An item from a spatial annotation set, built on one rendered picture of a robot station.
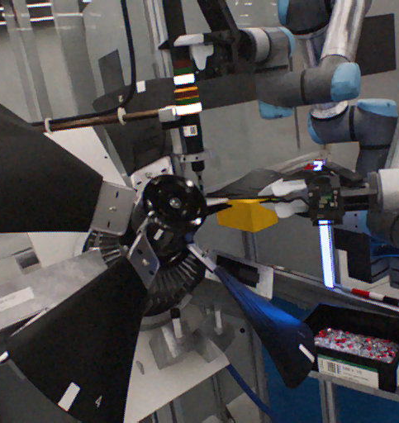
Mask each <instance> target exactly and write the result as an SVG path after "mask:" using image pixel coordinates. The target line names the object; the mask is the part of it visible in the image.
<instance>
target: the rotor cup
mask: <svg viewBox="0 0 399 423"><path fill-rule="evenodd" d="M140 195H141V198H140V200H139V201H138V203H137V206H136V207H135V204H134V206H133V209H132V212H131V217H130V221H129V224H128V226H127V227H126V232H125V234H124V236H122V235H119V236H118V240H119V243H120V247H121V249H122V251H123V252H124V254H126V251H128V249H129V248H130V247H131V243H132V242H133V240H134V238H135V236H136V235H137V233H138V230H142V233H144V234H145V236H146V238H147V240H148V241H149V243H150V246H151V248H152V250H153V251H154V252H155V254H156V256H157V258H158V260H159V268H158V271H157V272H164V271H169V270H170V269H173V268H176V267H177V266H179V265H180V264H181V263H182V262H183V261H184V260H185V259H186V258H187V256H188V255H189V252H188V251H187V250H186V249H185V248H184V247H185V246H187V244H193V237H194V236H195V234H196V233H197V231H198V229H200V228H201V227H202V225H203V224H204V222H205V221H206V220H207V213H208V205H207V200H206V199H205V197H204V195H203V194H202V191H201V189H200V188H199V187H198V186H197V185H196V184H195V183H192V182H191V181H189V180H187V178H185V177H183V176H180V175H177V174H171V173H166V174H160V175H158V176H156V177H154V178H152V179H151V180H150V181H149V182H148V183H147V184H146V185H145V186H144V188H143V190H142V193H141V194H140ZM173 197H176V198H177V199H180V200H181V202H182V206H181V207H180V208H173V207H171V204H170V199H171V198H173ZM159 229H161V230H162V231H163V232H162V234H161V236H160V237H159V238H158V239H157V240H156V239H155V236H156V234H157V233H158V230H159Z"/></svg>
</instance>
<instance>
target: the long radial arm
mask: <svg viewBox="0 0 399 423"><path fill-rule="evenodd" d="M104 262H105V261H104V259H103V258H101V253H100V251H99V248H96V249H94V250H90V251H87V252H84V253H82V254H78V255H75V256H73V258H70V259H66V260H64V261H60V262H58V263H56V264H52V265H49V266H46V267H44V268H41V269H37V271H34V272H32V273H28V274H25V275H22V276H20V277H17V278H14V279H10V280H7V281H6V282H3V283H1V284H0V349H1V348H2V347H3V346H5V345H6V342H7V338H9V337H10V336H11V335H13V334H14V333H15V332H16V331H18V330H19V329H20V328H22V327H23V326H24V325H26V324H27V323H28V322H30V320H31V319H33V318H34V317H35V316H38V315H39V314H40V313H42V312H43V311H44V310H45V309H46V308H47V307H48V306H50V305H52V304H53V303H54V304H55V305H57V304H59V303H60V302H62V301H63V300H65V299H66V298H68V297H69V295H71V294H72V293H74V292H76V291H78V290H79V289H80V288H81V287H83V286H84V285H86V284H87V282H90V281H91V280H92V279H94V278H95V277H97V276H98V275H99V274H100V273H103V272H104V271H105V269H107V265H106V264H104Z"/></svg>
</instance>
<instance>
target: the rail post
mask: <svg viewBox="0 0 399 423"><path fill-rule="evenodd" d="M245 324H246V330H247V336H248V342H249V354H250V360H251V367H252V372H253V379H254V390H255V395H256V396H257V397H259V398H260V399H261V401H262V402H263V403H264V404H265V405H266V406H268V403H267V396H266V390H265V382H264V371H263V365H262V358H261V351H260V344H259V335H257V333H256V332H255V330H254V328H253V326H252V325H251V324H250V323H249V320H248V318H246V319H245ZM257 408H258V409H259V420H260V423H271V421H269V416H267V415H266V414H265V413H264V412H263V411H262V410H261V409H260V408H259V407H258V406H257Z"/></svg>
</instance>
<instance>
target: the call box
mask: <svg viewBox="0 0 399 423"><path fill-rule="evenodd" d="M264 200H267V199H243V200H229V201H228V202H223V203H227V204H233V207H230V208H227V209H225V210H223V211H219V212H217V213H216V217H217V224H218V225H222V226H228V227H231V228H236V229H240V230H243V231H247V232H251V233H255V232H259V231H260V230H262V229H263V228H266V227H268V226H272V225H274V224H276V223H278V215H277V213H276V212H275V211H270V210H268V209H266V208H264V207H261V206H260V204H259V202H262V201H264Z"/></svg>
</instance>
